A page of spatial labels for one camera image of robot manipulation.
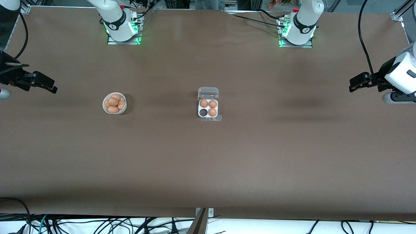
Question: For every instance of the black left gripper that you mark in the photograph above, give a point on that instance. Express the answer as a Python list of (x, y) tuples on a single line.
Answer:
[(381, 75)]

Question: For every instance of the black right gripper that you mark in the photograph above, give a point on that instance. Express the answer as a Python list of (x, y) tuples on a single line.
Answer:
[(9, 75)]

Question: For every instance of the clear plastic egg box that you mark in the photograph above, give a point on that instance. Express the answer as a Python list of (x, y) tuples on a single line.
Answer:
[(208, 92)]

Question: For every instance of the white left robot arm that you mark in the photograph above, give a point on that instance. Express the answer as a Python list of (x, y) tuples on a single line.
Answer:
[(305, 19)]

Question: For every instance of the white round bowl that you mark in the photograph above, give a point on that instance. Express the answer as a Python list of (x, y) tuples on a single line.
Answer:
[(108, 96)]

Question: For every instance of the small orange object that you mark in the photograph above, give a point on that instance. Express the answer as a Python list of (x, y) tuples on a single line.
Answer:
[(272, 4)]

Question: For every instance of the table cover sheet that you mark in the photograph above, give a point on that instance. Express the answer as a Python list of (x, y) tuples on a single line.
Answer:
[(208, 162)]

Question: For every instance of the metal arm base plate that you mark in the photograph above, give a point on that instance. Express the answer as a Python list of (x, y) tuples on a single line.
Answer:
[(294, 45), (125, 40)]

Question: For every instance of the aluminium frame profile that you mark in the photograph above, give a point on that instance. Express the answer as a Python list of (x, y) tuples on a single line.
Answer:
[(25, 7), (399, 14)]

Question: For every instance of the metal pole bracket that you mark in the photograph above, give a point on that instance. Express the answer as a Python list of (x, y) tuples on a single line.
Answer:
[(211, 212)]

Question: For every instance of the grey camera pole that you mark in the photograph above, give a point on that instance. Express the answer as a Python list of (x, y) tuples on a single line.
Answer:
[(199, 224)]

